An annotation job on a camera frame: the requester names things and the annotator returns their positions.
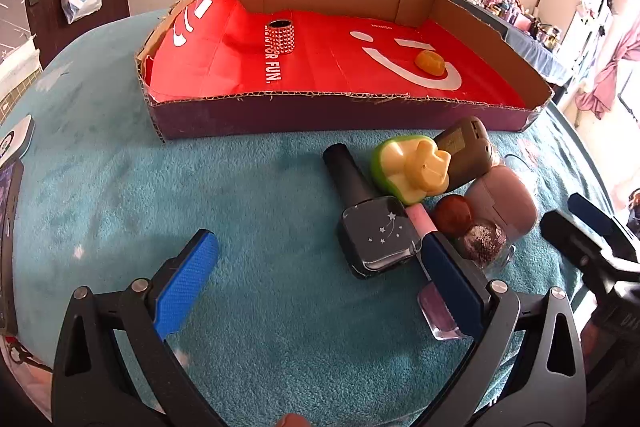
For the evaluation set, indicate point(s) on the black smartphone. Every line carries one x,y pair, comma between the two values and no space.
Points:
9,247

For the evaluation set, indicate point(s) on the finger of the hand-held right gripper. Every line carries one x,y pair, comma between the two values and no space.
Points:
590,209
570,232

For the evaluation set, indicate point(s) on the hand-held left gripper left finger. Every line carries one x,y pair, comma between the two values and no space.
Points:
192,277

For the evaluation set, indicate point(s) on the brown ball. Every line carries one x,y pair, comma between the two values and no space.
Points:
451,214

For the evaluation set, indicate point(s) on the green and yellow toy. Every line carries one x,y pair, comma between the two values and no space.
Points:
395,162

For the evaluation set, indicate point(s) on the small orange cap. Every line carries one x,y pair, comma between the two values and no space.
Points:
429,64

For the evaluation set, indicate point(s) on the cardboard box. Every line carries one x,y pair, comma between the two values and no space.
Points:
300,117

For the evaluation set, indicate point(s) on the pink earbud case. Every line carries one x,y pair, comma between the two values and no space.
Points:
505,202

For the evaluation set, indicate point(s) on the white rounded device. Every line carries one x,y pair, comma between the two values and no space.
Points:
15,139

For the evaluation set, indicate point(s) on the rhinestone studded cylinder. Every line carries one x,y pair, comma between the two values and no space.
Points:
280,38

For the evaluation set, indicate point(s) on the clear plastic lid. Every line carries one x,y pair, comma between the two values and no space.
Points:
525,164

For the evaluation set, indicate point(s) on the purple nail polish bottle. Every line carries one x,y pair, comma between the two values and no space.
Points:
440,312

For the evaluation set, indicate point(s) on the red printed box liner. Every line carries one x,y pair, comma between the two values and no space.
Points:
325,57

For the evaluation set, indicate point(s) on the row of cosmetic bottles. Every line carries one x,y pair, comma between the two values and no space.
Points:
505,4

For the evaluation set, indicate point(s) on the black nail polish bottle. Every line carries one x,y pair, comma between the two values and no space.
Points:
380,232

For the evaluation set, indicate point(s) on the white cabinet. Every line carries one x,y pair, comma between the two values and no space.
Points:
570,7

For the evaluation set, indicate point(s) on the table with blue cloth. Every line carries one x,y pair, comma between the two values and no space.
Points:
545,62

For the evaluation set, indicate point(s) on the small glitter jar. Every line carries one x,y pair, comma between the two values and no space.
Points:
477,243

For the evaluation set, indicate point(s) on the olive grey device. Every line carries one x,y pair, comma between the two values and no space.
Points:
465,147

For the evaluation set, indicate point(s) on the pink hanging cloth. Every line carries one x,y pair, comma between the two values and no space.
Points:
607,77

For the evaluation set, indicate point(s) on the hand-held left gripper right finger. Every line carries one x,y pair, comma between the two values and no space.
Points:
450,277

